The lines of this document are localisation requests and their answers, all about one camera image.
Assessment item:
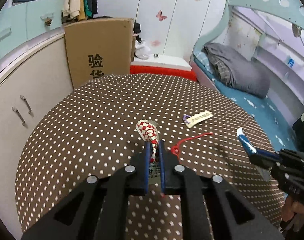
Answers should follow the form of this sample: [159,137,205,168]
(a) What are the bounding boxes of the red upholstered bench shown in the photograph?
[130,65,197,81]

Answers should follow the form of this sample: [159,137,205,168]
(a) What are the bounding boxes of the blue white wrapper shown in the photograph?
[237,127,257,156]

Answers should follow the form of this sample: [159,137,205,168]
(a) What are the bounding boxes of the brown polka dot tablecloth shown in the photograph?
[15,74,284,231]

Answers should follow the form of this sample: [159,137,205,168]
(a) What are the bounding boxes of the pink butterfly wall sticker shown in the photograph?
[156,10,168,21]

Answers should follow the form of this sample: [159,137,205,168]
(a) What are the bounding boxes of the large cardboard box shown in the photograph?
[64,18,134,89]

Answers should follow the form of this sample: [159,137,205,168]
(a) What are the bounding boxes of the teal quilted bed cover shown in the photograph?
[192,55,298,151]

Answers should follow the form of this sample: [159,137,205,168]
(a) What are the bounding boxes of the cream cupboard with handles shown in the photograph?
[0,34,72,239]

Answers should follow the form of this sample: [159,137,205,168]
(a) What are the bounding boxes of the hanging clothes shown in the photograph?
[62,0,98,21]

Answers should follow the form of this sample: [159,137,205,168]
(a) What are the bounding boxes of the mint green drawer cabinet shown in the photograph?
[0,0,63,59]

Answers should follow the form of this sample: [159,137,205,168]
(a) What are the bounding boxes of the cream rectangular tag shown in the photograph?
[183,111,214,128]

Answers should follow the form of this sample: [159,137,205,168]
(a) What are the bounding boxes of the mint green bed headboard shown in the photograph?
[193,0,304,51]

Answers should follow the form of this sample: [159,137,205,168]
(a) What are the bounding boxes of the grey folded blanket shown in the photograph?
[202,43,271,99]

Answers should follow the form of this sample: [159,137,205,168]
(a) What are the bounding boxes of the red string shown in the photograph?
[170,132,214,157]

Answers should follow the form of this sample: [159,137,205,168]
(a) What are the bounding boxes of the person's hand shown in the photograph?
[280,196,304,234]

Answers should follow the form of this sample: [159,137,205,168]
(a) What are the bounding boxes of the pine cone ornament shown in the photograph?
[45,18,52,27]

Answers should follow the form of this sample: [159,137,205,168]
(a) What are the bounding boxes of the red white snack wrapper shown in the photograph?
[136,119,159,163]

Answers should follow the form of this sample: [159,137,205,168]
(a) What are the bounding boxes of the white wardrobe doors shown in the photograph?
[97,0,226,60]

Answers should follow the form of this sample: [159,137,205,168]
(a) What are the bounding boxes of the white plastic bag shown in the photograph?
[134,40,151,60]

